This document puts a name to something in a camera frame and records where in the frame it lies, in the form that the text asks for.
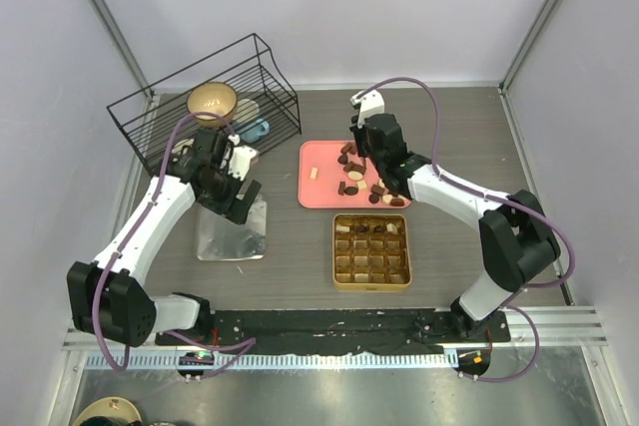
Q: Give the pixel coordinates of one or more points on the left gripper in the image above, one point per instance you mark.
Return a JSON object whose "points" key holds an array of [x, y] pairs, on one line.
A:
{"points": [[240, 209]]}

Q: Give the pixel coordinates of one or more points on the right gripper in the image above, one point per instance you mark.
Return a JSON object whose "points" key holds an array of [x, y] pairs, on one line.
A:
{"points": [[359, 132]]}

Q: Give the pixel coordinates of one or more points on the pink tray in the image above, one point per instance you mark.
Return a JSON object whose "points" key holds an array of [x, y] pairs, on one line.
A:
{"points": [[332, 176]]}

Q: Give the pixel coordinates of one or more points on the gold chocolate box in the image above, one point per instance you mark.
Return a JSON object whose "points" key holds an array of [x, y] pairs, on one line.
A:
{"points": [[370, 253]]}

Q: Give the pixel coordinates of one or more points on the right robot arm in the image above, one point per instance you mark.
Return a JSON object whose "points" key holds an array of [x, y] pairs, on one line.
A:
{"points": [[516, 241]]}

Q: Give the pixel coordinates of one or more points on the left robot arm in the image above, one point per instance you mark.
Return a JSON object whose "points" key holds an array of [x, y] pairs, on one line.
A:
{"points": [[107, 295]]}

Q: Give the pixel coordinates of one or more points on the silver box lid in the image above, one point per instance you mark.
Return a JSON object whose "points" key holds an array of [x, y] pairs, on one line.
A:
{"points": [[218, 239]]}

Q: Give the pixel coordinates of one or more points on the blue cup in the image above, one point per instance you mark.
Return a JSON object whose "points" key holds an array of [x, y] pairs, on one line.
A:
{"points": [[253, 130]]}

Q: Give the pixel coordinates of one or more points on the pink cup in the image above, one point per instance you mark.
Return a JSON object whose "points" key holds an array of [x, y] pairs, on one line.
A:
{"points": [[180, 146]]}

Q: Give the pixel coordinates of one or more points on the gold bowl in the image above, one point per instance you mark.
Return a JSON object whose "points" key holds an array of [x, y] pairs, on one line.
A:
{"points": [[215, 98]]}

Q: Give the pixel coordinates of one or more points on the round object bottom left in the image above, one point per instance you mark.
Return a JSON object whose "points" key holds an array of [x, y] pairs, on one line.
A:
{"points": [[110, 410]]}

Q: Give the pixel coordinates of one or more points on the black wire rack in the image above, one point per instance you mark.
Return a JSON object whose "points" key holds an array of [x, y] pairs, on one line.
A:
{"points": [[238, 87]]}

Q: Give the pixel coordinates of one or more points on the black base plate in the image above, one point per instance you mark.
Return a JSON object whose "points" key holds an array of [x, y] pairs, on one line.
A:
{"points": [[397, 331]]}

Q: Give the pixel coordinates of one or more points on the white cable duct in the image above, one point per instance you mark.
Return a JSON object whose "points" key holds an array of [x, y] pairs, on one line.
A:
{"points": [[192, 360]]}

